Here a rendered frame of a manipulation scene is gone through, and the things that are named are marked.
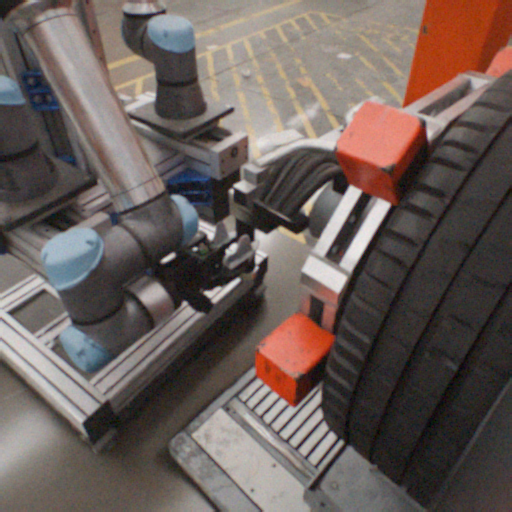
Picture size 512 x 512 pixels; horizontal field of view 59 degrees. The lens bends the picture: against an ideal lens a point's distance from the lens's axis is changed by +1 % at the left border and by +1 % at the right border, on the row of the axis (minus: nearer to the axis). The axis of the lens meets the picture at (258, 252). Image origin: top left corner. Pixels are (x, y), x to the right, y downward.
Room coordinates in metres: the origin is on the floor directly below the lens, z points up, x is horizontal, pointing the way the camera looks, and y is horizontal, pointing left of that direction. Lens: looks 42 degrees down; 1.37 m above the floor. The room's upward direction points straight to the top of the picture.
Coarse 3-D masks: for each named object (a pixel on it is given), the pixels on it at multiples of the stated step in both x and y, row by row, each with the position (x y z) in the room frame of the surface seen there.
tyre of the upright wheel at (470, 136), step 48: (480, 96) 0.49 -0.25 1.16; (480, 144) 0.42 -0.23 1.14; (432, 192) 0.39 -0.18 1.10; (480, 192) 0.37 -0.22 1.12; (384, 240) 0.37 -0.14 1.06; (432, 240) 0.35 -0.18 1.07; (480, 240) 0.34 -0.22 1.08; (384, 288) 0.33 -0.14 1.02; (432, 288) 0.31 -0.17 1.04; (480, 288) 0.30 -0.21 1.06; (336, 336) 0.33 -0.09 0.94; (384, 336) 0.30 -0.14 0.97; (432, 336) 0.28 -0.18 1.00; (480, 336) 0.27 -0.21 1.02; (336, 384) 0.30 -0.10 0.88; (384, 384) 0.27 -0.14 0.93; (432, 384) 0.25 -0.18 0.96; (480, 384) 0.24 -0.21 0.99; (336, 432) 0.30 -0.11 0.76; (384, 432) 0.26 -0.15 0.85; (432, 432) 0.23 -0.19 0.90; (432, 480) 0.21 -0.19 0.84
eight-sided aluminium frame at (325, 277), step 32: (448, 96) 0.62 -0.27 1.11; (448, 128) 0.53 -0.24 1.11; (352, 192) 0.48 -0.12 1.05; (352, 224) 0.47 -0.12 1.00; (384, 224) 0.44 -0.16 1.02; (320, 256) 0.42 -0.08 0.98; (352, 256) 0.41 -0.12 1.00; (320, 288) 0.40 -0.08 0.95; (352, 288) 0.40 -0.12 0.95; (320, 320) 0.43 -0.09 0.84; (320, 384) 0.38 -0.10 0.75
